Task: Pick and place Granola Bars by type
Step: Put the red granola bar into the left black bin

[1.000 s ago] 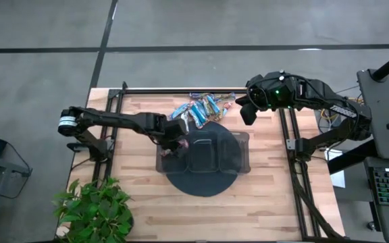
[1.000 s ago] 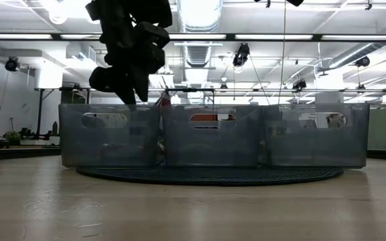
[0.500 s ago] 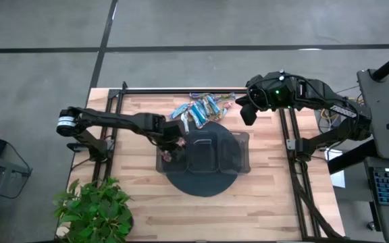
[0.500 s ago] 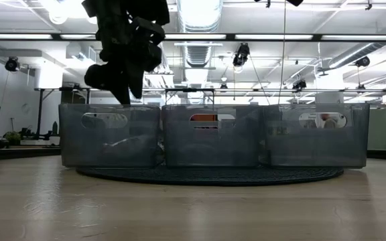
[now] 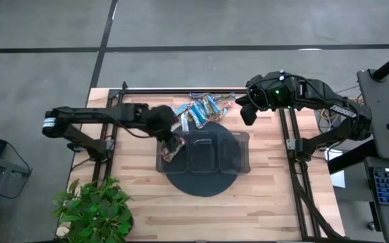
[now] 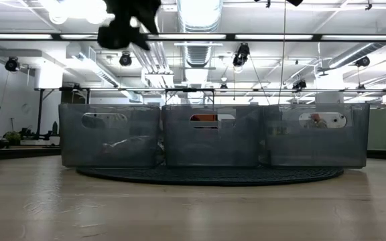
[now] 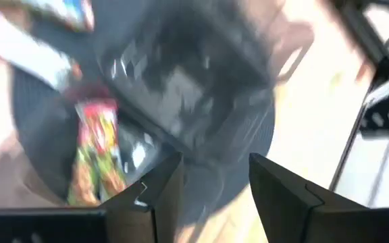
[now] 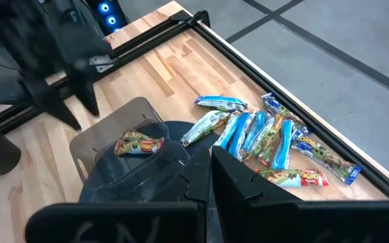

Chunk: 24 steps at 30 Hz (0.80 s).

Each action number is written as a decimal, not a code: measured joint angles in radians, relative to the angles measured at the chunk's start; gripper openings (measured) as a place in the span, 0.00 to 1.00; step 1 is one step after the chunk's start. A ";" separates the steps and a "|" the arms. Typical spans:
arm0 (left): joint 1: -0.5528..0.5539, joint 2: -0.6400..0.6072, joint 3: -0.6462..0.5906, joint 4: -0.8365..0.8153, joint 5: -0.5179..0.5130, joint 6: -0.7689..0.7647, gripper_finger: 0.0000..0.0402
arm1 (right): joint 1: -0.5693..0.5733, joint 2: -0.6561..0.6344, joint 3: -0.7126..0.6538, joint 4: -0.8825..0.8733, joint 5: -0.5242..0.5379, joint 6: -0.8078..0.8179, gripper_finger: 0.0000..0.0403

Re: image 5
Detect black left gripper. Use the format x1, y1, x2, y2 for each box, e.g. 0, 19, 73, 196
146, 105, 181, 153

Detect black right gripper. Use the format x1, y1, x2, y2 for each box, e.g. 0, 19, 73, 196
235, 74, 269, 111

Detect snack bars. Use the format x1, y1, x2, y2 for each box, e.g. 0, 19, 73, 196
160, 134, 186, 163

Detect red green granola bar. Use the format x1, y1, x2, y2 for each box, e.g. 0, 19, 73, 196
218, 101, 234, 122
201, 99, 213, 117
213, 92, 237, 103

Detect blue brown granola bar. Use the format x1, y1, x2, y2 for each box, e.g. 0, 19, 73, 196
180, 113, 190, 134

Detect round dark woven mat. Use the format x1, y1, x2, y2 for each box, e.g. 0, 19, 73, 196
163, 120, 241, 198

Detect green leafy potted plant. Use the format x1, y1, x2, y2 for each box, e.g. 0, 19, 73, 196
52, 176, 135, 243

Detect black support beam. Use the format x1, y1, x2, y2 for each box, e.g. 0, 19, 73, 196
327, 139, 378, 176

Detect white paper sheet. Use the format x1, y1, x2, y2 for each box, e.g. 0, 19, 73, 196
323, 147, 347, 190

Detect grey workstation cart top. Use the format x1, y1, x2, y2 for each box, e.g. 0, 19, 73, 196
356, 69, 389, 161

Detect grey metal side desk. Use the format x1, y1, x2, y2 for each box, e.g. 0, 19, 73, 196
0, 151, 33, 243

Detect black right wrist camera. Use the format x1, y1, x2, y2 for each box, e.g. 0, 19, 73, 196
240, 103, 258, 126

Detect black aluminium frame rail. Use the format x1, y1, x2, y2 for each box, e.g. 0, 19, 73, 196
289, 108, 322, 239
91, 88, 114, 185
102, 80, 128, 183
278, 107, 309, 240

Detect black silver frame crossbar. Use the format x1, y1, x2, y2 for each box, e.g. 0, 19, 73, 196
108, 86, 249, 95

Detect yellow cable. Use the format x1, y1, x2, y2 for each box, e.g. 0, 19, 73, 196
317, 107, 338, 136

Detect black power cable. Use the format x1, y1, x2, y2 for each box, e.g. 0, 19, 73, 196
0, 141, 33, 200

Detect black cable sleeve bundle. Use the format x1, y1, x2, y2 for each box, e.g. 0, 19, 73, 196
291, 167, 346, 241

